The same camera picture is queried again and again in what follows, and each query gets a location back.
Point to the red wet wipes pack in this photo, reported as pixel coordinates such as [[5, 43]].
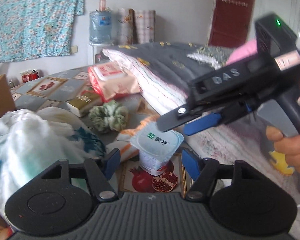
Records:
[[110, 81]]

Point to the gold tissue pack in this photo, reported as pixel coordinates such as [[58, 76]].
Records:
[[85, 100]]

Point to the pink sleeve forearm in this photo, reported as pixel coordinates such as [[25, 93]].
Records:
[[248, 51]]

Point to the dark folded quilt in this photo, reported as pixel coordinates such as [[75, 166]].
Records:
[[164, 69]]

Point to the rolled checked mats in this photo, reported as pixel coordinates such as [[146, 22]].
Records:
[[135, 26]]

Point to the teal floral wall cloth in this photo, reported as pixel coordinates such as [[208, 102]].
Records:
[[30, 29]]

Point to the red small items on table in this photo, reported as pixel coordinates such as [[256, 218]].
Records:
[[29, 75]]

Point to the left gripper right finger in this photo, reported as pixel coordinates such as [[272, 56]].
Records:
[[203, 172]]

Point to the white plastic shopping bag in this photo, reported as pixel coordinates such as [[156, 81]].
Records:
[[32, 141]]

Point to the patterned table cloth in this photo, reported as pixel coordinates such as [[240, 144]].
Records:
[[58, 89]]

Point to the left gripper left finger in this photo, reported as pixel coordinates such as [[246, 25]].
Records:
[[98, 172]]

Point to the dark red door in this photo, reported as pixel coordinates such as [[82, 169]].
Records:
[[230, 22]]

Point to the brown cardboard box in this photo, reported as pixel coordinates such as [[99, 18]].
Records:
[[6, 101]]

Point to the pink cup on jug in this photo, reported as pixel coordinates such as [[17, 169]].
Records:
[[102, 5]]

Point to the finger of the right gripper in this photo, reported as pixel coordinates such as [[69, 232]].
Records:
[[178, 117], [201, 124]]

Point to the green white scrunchie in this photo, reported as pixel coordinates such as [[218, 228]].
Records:
[[111, 116]]

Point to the white yogurt cup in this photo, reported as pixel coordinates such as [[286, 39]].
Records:
[[155, 147]]

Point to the person's right hand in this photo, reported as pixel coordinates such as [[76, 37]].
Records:
[[289, 146]]

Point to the blue water jug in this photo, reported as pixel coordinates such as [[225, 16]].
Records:
[[100, 25]]

